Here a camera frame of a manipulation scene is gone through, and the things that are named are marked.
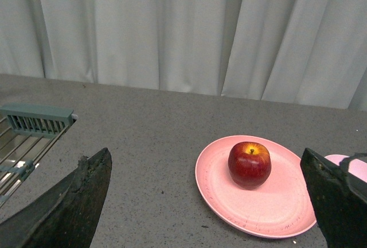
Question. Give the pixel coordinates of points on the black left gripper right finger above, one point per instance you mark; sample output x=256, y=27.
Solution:
x=338, y=199

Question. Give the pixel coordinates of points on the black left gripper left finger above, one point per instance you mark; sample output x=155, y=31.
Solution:
x=67, y=214

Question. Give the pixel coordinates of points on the red apple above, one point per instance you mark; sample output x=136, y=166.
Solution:
x=249, y=164

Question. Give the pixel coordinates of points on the light pink bowl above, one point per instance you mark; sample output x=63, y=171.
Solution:
x=357, y=167

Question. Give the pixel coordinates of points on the pink plate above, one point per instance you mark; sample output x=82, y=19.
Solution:
x=280, y=208

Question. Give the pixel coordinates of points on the white curtain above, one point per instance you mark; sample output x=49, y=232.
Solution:
x=309, y=52

